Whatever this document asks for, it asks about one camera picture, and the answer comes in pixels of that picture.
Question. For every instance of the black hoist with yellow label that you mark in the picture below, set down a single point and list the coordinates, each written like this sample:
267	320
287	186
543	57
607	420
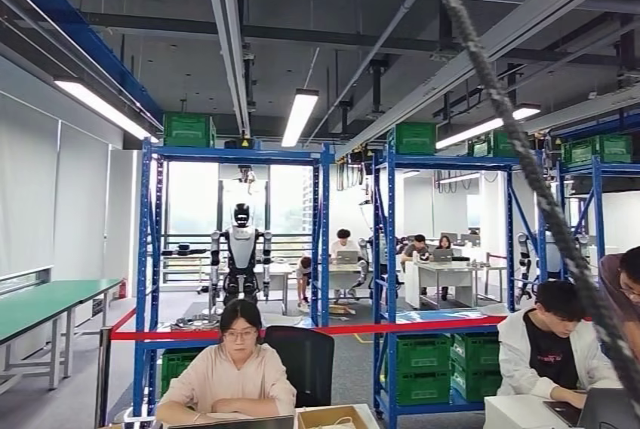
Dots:
242	143

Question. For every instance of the grey laptop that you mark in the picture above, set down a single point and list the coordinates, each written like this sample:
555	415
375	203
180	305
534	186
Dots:
230	423
347	258
605	413
443	255

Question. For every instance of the red barrier tape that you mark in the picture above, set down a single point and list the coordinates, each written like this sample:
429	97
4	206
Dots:
350	329

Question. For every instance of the wide grey ceiling beam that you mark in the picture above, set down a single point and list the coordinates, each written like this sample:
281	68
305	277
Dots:
530	25

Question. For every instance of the steel barrier post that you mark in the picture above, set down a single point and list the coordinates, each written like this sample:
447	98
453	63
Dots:
103	380

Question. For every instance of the grey ceiling hoist rail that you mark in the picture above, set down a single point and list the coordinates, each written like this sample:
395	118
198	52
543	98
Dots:
227	28

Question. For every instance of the white desk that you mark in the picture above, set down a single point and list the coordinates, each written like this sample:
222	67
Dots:
345	277
440	277
515	413

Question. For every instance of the black office chair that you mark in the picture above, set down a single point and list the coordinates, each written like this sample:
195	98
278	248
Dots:
305	366

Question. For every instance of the blue steel shelf rack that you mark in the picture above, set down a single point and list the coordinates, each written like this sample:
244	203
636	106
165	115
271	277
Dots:
390	247
598	214
143	280

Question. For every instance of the brown cardboard box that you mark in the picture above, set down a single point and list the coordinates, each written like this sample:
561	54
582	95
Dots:
312	420

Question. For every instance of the long ceiling light strip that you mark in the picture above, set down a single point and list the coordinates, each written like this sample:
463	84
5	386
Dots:
475	129
300	118
100	106

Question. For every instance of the silver black humanoid robot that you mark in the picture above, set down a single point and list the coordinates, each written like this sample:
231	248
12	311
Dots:
524	260
364	260
241	247

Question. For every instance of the long green top table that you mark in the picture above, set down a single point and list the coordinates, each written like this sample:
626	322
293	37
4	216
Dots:
40	303

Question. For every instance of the red fire extinguisher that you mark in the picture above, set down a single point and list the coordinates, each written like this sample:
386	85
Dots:
122	290

